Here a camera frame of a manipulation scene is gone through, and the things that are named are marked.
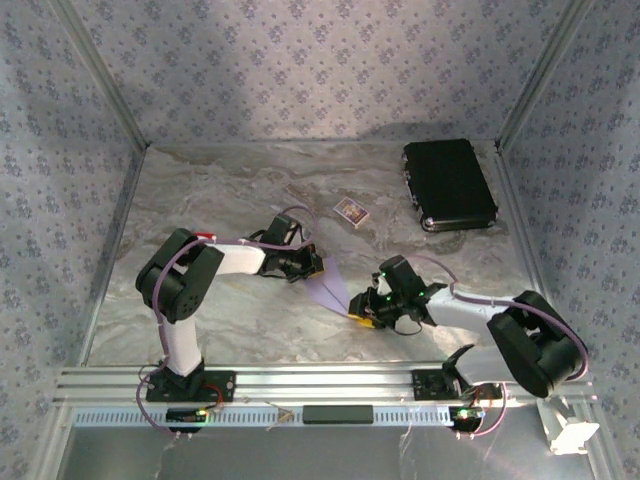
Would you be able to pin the white plastic bracket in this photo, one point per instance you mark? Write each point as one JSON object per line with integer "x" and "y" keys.
{"x": 570, "y": 430}

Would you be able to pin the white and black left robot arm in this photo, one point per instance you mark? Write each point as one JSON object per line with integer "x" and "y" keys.
{"x": 240, "y": 260}

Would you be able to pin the playing card box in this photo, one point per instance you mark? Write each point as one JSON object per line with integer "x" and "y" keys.
{"x": 351, "y": 210}

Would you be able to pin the red plastic block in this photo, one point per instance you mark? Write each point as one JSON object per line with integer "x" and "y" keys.
{"x": 205, "y": 235}

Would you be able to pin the small electronics board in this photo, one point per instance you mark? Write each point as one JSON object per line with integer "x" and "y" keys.
{"x": 182, "y": 415}
{"x": 465, "y": 415}

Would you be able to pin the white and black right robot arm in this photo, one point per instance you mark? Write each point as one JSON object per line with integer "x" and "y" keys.
{"x": 460, "y": 312}

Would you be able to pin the black hard case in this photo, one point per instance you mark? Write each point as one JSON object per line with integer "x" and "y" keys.
{"x": 450, "y": 185}

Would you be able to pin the aluminium frame bar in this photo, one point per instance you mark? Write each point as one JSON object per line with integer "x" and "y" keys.
{"x": 120, "y": 225}
{"x": 525, "y": 235}
{"x": 106, "y": 75}
{"x": 541, "y": 75}

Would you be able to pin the aluminium mounting rail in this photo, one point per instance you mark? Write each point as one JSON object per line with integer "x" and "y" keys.
{"x": 325, "y": 385}

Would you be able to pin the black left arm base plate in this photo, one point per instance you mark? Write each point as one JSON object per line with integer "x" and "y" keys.
{"x": 156, "y": 395}

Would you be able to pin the black rectangular block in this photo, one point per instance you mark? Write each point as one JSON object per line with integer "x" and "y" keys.
{"x": 337, "y": 415}

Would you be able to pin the lilac square paper sheet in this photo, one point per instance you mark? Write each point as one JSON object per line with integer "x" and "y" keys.
{"x": 330, "y": 290}

